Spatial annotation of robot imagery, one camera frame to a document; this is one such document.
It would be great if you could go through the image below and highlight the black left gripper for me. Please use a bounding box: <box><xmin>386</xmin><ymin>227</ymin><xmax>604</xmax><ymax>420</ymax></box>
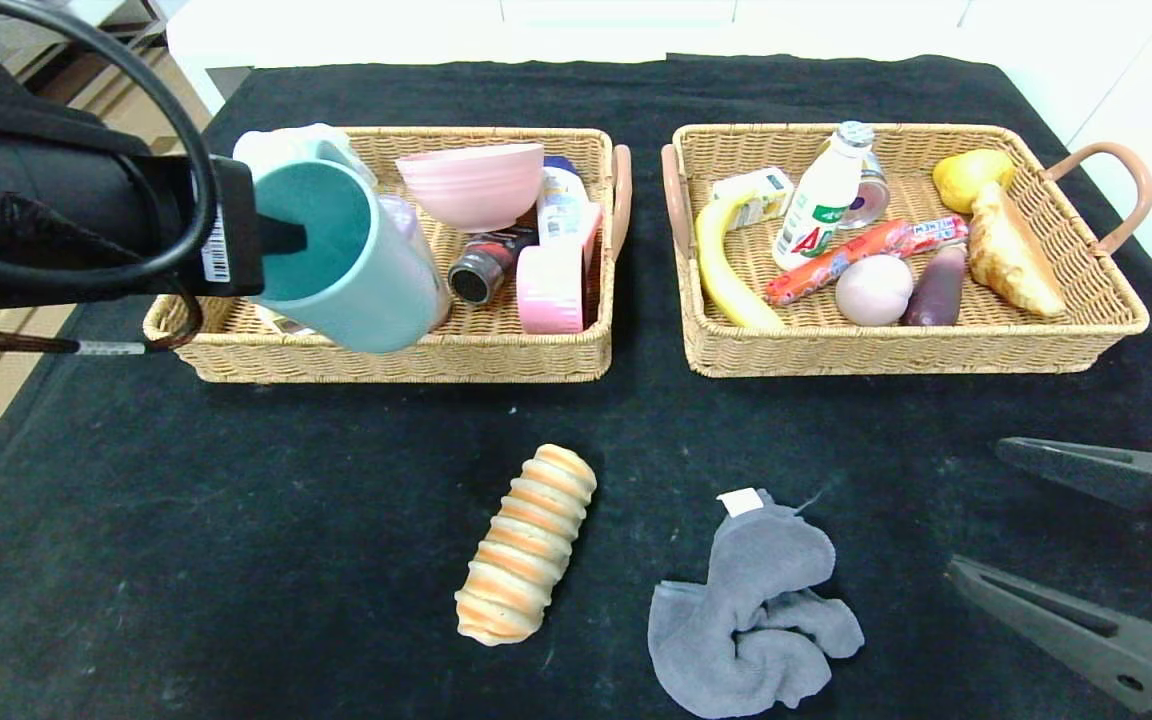
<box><xmin>121</xmin><ymin>154</ymin><xmax>308</xmax><ymax>298</ymax></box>

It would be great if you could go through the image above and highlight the light blue mug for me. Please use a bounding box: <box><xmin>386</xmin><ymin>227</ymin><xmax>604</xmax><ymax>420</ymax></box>
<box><xmin>251</xmin><ymin>138</ymin><xmax>452</xmax><ymax>354</ymax></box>

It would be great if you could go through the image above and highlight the pink saucepan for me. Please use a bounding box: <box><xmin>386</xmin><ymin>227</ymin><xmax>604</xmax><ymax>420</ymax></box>
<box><xmin>516</xmin><ymin>203</ymin><xmax>604</xmax><ymax>335</ymax></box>

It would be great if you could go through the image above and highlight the orange sausage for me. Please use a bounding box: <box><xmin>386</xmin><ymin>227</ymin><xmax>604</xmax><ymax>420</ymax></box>
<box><xmin>764</xmin><ymin>220</ymin><xmax>912</xmax><ymax>307</ymax></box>

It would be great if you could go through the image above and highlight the white drink bottle green label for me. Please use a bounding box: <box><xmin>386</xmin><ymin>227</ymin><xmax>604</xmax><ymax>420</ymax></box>
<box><xmin>772</xmin><ymin>121</ymin><xmax>877</xmax><ymax>272</ymax></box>

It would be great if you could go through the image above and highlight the light blue bath loofah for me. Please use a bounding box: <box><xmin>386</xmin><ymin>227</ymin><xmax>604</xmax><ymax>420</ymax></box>
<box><xmin>233</xmin><ymin>123</ymin><xmax>377</xmax><ymax>186</ymax></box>

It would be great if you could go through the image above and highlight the beige canister with purple lid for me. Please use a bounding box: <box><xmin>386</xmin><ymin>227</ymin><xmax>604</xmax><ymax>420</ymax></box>
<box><xmin>379</xmin><ymin>195</ymin><xmax>419</xmax><ymax>241</ymax></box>

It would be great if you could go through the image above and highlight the pink ribbed bowl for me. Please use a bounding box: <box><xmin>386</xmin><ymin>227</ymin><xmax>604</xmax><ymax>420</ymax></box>
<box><xmin>396</xmin><ymin>143</ymin><xmax>545</xmax><ymax>233</ymax></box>

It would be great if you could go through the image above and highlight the black and red tube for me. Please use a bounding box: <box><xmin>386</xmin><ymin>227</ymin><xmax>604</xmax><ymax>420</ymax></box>
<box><xmin>447</xmin><ymin>228</ymin><xmax>539</xmax><ymax>306</ymax></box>

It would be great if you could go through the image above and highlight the white lotion tube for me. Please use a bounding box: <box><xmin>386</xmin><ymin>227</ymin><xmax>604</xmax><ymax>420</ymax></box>
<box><xmin>537</xmin><ymin>158</ymin><xmax>597</xmax><ymax>246</ymax></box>

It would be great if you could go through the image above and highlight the grey shelf unit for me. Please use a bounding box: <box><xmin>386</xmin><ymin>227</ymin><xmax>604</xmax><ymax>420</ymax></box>
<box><xmin>0</xmin><ymin>0</ymin><xmax>172</xmax><ymax>111</ymax></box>

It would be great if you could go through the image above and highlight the golden croissant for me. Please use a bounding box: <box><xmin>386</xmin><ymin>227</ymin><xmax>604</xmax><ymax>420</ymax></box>
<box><xmin>967</xmin><ymin>181</ymin><xmax>1067</xmax><ymax>319</ymax></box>

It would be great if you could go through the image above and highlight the purple eggplant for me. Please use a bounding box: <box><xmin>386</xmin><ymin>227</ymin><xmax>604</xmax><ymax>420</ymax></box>
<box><xmin>901</xmin><ymin>245</ymin><xmax>969</xmax><ymax>327</ymax></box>

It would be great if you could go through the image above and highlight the grey towel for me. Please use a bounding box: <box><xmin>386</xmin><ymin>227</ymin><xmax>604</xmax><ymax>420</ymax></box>
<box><xmin>647</xmin><ymin>488</ymin><xmax>865</xmax><ymax>720</ymax></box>

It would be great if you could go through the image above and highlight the pink egg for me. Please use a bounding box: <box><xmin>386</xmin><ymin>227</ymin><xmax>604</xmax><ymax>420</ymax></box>
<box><xmin>833</xmin><ymin>255</ymin><xmax>914</xmax><ymax>327</ymax></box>

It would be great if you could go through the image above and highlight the pink wrapped candy bar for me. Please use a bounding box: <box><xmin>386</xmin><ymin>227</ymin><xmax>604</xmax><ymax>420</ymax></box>
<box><xmin>886</xmin><ymin>217</ymin><xmax>970</xmax><ymax>259</ymax></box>

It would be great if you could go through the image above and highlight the striped bread roll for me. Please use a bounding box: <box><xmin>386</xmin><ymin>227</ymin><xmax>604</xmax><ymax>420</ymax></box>
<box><xmin>455</xmin><ymin>444</ymin><xmax>599</xmax><ymax>647</ymax></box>

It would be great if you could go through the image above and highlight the yellow lemon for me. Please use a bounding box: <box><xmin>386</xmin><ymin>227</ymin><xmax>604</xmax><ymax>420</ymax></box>
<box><xmin>931</xmin><ymin>148</ymin><xmax>1016</xmax><ymax>215</ymax></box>

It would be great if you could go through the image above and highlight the yellow banana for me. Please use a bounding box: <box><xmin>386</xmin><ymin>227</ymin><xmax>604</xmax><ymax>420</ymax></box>
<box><xmin>694</xmin><ymin>190</ymin><xmax>787</xmax><ymax>329</ymax></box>

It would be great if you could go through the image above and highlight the gold drink can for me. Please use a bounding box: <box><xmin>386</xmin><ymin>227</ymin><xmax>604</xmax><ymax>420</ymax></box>
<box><xmin>841</xmin><ymin>152</ymin><xmax>892</xmax><ymax>231</ymax></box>

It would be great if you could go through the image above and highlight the small white yellow carton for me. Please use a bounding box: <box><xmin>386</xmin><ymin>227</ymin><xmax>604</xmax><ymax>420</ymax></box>
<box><xmin>713</xmin><ymin>167</ymin><xmax>795</xmax><ymax>229</ymax></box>

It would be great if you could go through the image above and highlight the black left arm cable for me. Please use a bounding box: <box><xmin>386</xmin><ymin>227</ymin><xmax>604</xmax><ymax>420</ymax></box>
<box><xmin>0</xmin><ymin>0</ymin><xmax>219</xmax><ymax>301</ymax></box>

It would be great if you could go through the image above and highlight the wicker basket with brown handles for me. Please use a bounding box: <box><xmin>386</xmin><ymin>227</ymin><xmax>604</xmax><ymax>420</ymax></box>
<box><xmin>141</xmin><ymin>126</ymin><xmax>634</xmax><ymax>384</ymax></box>
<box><xmin>661</xmin><ymin>122</ymin><xmax>1152</xmax><ymax>378</ymax></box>

